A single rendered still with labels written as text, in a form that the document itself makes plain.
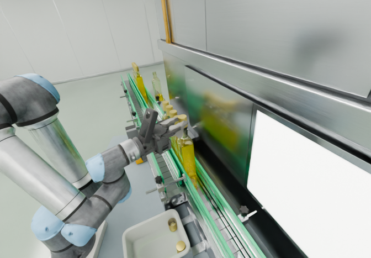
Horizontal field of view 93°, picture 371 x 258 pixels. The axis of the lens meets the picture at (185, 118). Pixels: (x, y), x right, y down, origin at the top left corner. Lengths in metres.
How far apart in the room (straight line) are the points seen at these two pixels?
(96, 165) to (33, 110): 0.24
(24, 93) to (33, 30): 6.02
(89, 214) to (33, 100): 0.36
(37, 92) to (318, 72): 0.70
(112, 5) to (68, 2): 1.11
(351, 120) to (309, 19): 0.19
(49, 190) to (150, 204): 0.51
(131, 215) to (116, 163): 0.44
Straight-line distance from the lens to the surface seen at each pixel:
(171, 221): 0.86
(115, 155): 0.58
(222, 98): 0.61
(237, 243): 0.72
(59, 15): 6.51
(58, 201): 0.59
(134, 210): 0.98
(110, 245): 0.94
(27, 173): 0.59
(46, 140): 0.72
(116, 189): 0.63
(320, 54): 0.41
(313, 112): 0.41
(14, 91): 0.66
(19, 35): 6.76
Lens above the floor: 1.54
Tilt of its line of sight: 31 degrees down
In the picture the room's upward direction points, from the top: 6 degrees counter-clockwise
